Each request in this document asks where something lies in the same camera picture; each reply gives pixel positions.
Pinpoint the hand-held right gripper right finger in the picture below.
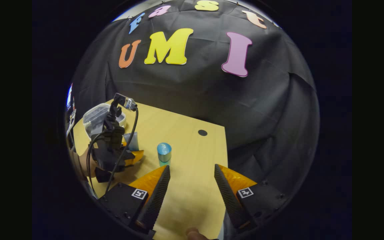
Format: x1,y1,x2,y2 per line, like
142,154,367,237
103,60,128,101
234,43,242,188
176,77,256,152
214,164,291,234

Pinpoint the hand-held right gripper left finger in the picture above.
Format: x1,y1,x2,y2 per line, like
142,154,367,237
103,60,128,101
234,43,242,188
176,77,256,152
98,165,171,235

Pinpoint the small translucent blue tube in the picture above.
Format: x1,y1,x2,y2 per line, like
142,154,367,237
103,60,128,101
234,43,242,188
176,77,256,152
125,132,139,151

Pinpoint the blue cylindrical bottle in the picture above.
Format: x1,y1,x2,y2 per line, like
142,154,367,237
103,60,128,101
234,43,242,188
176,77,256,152
157,142,172,167

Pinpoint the white suitcase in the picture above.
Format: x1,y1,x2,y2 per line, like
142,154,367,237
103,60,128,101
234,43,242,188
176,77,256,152
82,103,127,139

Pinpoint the black backdrop cloth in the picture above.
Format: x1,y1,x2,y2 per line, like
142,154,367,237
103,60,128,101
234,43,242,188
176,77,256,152
67,0,320,200

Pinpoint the black cable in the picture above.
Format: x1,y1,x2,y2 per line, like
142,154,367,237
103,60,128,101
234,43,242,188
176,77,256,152
87,106,139,198

